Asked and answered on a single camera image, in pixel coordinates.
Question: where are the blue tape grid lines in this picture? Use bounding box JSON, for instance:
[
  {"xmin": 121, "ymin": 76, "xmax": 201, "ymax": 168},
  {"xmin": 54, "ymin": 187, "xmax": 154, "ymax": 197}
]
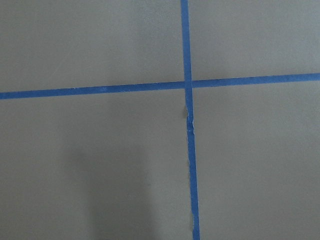
[{"xmin": 0, "ymin": 0, "xmax": 320, "ymax": 240}]

